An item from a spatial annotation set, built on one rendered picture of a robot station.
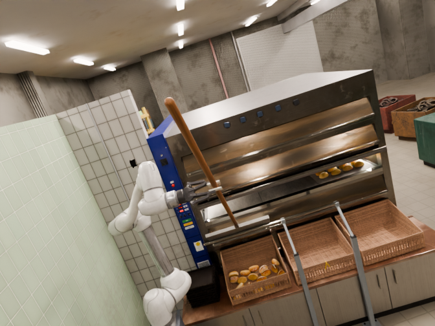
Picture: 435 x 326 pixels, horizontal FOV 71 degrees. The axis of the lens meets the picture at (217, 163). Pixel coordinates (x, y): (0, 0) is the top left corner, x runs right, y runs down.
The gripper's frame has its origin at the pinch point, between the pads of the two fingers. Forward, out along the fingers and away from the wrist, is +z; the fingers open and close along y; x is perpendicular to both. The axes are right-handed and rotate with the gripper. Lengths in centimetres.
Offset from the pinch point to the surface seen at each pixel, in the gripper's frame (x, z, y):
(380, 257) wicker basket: -141, 110, 53
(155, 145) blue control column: -84, -49, -87
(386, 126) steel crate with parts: -512, 377, -212
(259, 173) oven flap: -122, 35, -46
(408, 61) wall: -875, 781, -589
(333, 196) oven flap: -153, 99, -12
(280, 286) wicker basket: -143, 21, 53
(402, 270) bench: -148, 125, 67
